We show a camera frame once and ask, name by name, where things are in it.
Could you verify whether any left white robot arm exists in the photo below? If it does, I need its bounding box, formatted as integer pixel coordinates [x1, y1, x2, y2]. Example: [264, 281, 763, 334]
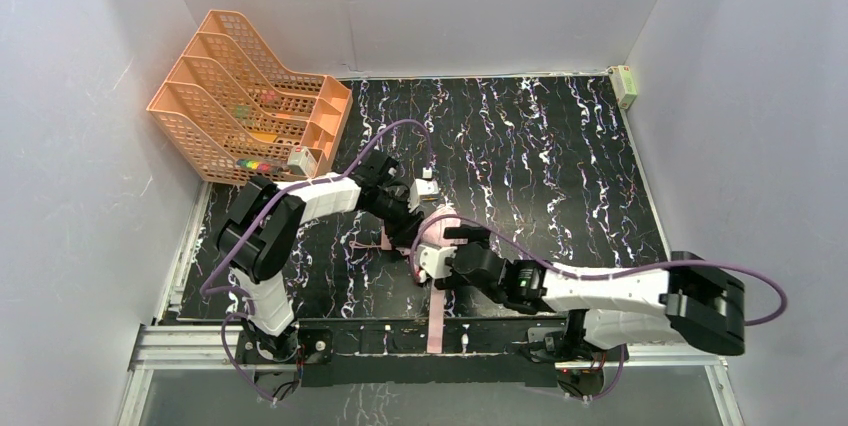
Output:
[216, 151, 438, 341]

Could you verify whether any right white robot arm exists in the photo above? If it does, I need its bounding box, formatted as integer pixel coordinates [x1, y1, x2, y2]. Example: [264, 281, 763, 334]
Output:
[414, 225, 745, 356]

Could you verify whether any small white red box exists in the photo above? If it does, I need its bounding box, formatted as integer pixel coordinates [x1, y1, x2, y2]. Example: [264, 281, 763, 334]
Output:
[286, 146, 318, 178]

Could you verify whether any colourful marker set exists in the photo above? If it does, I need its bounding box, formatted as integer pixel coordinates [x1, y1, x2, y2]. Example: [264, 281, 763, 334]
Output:
[236, 158, 284, 175]

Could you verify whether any orange plastic file organizer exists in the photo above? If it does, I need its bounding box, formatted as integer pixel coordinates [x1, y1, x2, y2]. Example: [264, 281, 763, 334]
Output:
[147, 10, 352, 186]

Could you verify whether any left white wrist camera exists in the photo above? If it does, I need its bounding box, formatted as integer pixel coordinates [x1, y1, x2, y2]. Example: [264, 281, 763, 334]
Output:
[408, 167, 441, 212]

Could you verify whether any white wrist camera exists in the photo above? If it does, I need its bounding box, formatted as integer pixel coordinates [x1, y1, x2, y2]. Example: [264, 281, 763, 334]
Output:
[414, 244, 457, 283]
[408, 167, 441, 212]

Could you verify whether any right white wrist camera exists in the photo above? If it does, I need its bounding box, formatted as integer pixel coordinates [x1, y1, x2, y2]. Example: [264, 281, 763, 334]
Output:
[414, 244, 457, 283]

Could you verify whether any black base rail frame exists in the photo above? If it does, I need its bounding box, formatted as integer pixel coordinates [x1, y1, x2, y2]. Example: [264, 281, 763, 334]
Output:
[125, 316, 730, 404]

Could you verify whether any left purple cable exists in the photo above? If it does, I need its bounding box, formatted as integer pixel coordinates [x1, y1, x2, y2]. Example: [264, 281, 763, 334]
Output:
[198, 119, 436, 404]

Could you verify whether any purple cable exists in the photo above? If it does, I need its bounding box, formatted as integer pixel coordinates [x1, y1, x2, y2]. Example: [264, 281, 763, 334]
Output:
[198, 119, 436, 404]
[409, 213, 790, 402]

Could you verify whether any white green wall socket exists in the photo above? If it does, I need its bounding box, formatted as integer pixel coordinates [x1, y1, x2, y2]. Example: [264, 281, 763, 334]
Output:
[608, 65, 638, 110]

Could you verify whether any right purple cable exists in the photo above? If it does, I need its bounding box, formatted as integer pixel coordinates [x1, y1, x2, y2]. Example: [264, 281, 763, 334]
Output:
[409, 213, 790, 402]

